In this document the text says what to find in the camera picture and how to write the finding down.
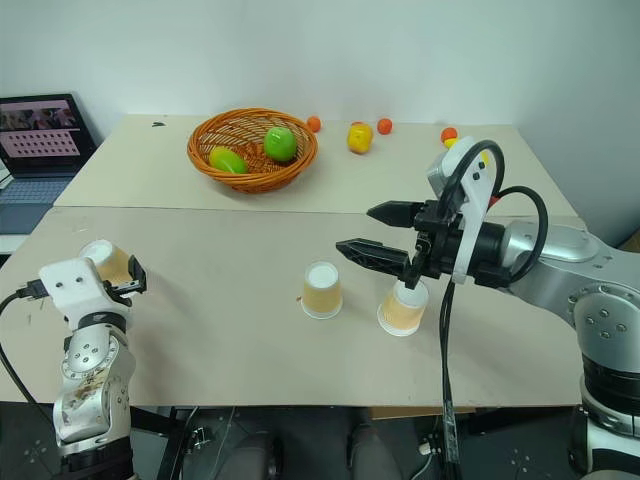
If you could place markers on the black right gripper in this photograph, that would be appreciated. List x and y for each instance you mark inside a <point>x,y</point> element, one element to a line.
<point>436,240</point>

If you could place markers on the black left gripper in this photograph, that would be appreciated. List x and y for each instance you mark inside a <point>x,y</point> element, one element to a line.
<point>122,291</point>

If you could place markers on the orange paper cup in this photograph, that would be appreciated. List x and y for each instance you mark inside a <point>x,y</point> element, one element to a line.
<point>115,262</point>
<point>322,295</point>
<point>400,312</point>

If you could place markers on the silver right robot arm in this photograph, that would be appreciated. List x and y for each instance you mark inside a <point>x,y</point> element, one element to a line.
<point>565,250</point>

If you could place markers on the yellow orange toy fruit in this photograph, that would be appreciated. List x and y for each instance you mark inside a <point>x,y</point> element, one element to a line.
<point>360,139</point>

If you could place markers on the small orange toy fruit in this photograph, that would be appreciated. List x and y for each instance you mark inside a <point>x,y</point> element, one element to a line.
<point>314,124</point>
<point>448,134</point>
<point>384,126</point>

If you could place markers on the green toy apple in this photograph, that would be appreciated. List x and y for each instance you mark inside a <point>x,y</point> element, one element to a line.
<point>280,144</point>

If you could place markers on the green yellow toy mango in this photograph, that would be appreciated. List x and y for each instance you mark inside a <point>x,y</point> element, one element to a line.
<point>229,161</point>

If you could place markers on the orange wicker basket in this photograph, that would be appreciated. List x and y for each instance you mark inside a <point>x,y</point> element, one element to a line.
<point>250,177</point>

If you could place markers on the small black scrap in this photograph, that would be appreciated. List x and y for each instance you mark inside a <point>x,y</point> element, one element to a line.
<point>159,123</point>

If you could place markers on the open laptop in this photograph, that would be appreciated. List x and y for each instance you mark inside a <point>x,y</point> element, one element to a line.
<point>40,150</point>

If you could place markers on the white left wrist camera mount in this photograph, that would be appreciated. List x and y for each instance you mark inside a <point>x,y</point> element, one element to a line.
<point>70,295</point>

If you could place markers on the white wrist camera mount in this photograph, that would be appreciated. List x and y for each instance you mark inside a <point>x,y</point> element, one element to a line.
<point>472,210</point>
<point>70,295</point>

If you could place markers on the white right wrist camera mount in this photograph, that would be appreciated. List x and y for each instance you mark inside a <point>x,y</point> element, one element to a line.
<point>472,210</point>

